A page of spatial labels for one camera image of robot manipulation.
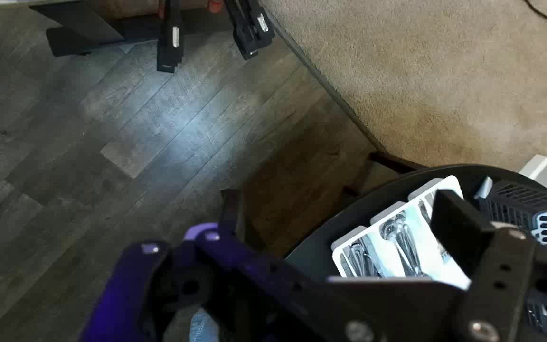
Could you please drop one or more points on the grey mesh basket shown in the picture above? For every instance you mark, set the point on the grey mesh basket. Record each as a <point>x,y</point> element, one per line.
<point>539,216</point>

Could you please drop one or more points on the silver metal utensil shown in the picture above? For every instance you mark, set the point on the silver metal utensil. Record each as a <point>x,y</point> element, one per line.
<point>402,240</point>
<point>361,259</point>

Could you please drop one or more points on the white cutlery tray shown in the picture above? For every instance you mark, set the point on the white cutlery tray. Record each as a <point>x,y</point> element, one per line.
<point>374,259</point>

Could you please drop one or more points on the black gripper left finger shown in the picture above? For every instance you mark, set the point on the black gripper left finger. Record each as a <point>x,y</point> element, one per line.
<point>133,286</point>

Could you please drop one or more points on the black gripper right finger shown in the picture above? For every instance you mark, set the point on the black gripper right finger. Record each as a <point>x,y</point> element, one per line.
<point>494,278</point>

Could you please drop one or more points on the dark furniture base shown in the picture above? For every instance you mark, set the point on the dark furniture base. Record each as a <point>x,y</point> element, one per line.
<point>76,26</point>

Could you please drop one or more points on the black clamp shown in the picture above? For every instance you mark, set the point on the black clamp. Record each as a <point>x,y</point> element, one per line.
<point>249,30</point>
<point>169,41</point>

